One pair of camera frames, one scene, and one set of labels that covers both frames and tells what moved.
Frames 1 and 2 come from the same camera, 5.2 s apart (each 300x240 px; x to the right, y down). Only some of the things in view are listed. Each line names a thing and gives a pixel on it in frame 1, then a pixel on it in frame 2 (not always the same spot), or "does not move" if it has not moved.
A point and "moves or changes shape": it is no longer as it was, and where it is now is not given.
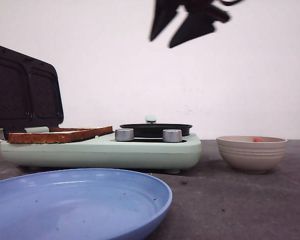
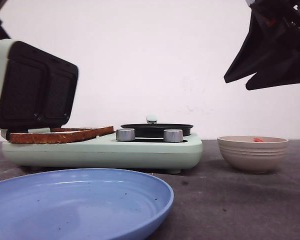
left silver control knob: (124, 134) does not move
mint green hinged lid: (24, 92) moves or changes shape
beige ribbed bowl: (252, 154) does not move
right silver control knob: (172, 135) does not move
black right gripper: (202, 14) -> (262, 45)
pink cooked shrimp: (257, 140) does not move
